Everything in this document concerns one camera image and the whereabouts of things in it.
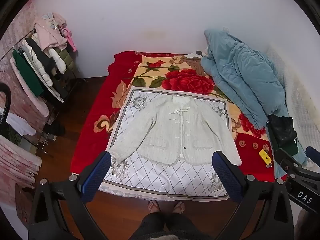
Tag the white crumpled cloth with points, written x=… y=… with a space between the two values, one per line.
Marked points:
x=20 y=126

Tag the red floral blanket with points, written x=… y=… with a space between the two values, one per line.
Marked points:
x=95 y=120

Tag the black curved tube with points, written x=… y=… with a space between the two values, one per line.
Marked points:
x=7 y=102

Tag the pink plush toy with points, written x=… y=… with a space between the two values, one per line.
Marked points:
x=70 y=38

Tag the person's legs in dark pants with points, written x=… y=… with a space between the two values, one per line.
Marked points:
x=162 y=226

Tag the person's left sandalled foot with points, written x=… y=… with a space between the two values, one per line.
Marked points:
x=153 y=207

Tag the yellow rectangular tool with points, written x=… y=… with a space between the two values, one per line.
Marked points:
x=265 y=157

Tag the person's right forearm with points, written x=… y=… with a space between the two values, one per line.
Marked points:
x=306 y=226

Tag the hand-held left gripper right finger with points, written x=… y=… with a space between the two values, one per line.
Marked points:
x=226 y=177

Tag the green garment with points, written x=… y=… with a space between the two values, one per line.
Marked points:
x=26 y=72

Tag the white puffer jacket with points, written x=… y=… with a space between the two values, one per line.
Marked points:
x=58 y=61

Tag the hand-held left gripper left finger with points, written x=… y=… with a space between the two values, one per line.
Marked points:
x=96 y=177

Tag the white diamond patterned cloth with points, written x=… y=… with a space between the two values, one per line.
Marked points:
x=150 y=175

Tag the person's right sandalled foot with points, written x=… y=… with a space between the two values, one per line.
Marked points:
x=179 y=207

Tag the white quilted bed cover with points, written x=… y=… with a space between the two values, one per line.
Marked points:
x=297 y=92

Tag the metal clothes rack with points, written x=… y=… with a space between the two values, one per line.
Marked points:
x=63 y=97

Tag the white fluffy cardigan jacket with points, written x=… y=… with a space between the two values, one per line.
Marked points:
x=162 y=130

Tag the light blue quilt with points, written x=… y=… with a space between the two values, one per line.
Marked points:
x=237 y=75

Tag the black shoes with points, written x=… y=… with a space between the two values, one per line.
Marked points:
x=55 y=129

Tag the olive puffer vest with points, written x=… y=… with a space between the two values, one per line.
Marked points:
x=68 y=58

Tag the person's sandalled foot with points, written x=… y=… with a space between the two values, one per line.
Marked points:
x=153 y=207
x=179 y=207

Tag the dark plastic bag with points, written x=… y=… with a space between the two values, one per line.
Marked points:
x=282 y=130

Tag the pink folded bedding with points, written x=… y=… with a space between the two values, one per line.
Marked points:
x=15 y=162

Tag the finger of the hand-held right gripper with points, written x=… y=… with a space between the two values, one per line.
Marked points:
x=313 y=156
x=287 y=160

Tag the pink fleece jacket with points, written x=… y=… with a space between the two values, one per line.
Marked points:
x=50 y=35

